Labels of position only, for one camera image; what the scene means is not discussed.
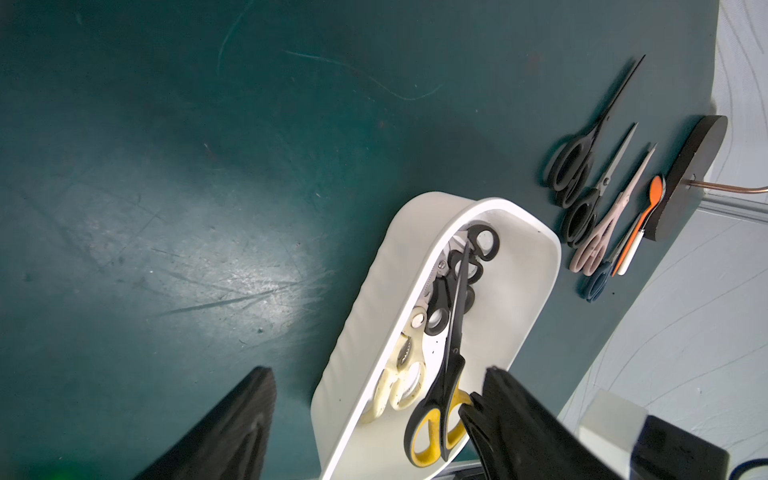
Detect black yellow handled scissors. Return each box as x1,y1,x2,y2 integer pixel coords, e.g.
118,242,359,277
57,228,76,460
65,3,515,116
404,243,473,468

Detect white storage box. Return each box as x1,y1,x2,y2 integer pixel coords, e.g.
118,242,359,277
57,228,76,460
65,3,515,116
311,192,561,479

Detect pink scissors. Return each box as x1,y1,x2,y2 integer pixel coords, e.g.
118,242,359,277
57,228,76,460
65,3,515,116
569,143,657,276

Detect brown metal hook stand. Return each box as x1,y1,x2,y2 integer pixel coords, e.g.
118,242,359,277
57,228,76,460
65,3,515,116
644,115,767,242

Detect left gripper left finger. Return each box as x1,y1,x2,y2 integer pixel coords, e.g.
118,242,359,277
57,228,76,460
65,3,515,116
137,367,277,479

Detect cream white scissors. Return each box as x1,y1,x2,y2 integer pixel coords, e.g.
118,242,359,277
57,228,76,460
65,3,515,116
359,306,427,424

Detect blue yellow handled scissors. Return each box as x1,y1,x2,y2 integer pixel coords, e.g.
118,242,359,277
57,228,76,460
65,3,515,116
582,216,640,303

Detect orange spoon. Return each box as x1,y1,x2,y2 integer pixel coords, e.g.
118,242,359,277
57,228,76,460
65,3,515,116
611,175,666,276

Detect black handled steel scissors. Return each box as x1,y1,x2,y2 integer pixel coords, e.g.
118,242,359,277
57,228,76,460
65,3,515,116
561,123,638,248

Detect small black handled scissors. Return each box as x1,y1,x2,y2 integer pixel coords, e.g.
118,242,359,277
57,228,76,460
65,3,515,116
447,223,500,285

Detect large black scissors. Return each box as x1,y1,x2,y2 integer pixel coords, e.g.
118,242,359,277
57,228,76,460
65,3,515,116
546,55,646,209

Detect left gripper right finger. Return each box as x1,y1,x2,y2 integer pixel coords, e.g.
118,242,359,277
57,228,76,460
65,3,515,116
459,367,619,480

